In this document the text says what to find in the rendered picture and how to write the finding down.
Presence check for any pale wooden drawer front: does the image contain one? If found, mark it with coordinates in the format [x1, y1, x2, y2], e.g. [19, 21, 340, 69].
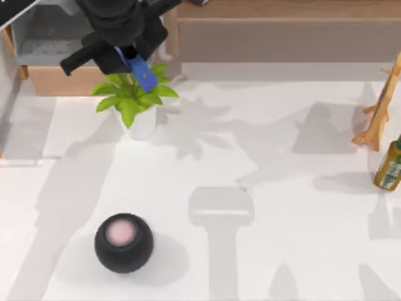
[27, 65, 109, 97]

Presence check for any grey pierced drawer inside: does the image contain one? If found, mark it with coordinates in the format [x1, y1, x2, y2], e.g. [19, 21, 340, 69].
[11, 4, 96, 67]

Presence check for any black round speaker pink top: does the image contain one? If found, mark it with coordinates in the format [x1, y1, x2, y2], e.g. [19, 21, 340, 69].
[94, 213, 155, 275]

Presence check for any green plant in white pot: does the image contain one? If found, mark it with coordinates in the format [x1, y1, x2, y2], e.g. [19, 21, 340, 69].
[90, 62, 180, 141]

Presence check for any green bottle with gold label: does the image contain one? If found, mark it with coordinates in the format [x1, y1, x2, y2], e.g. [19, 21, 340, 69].
[373, 134, 401, 191]

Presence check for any brown wooden cupboard drawer front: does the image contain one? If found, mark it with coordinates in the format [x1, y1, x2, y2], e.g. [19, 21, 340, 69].
[176, 18, 401, 63]

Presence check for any wooden branched rack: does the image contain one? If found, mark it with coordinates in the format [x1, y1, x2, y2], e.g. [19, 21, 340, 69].
[350, 51, 401, 153]

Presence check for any wooden cupboard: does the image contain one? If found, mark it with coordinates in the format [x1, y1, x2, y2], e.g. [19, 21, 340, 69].
[162, 0, 401, 64]

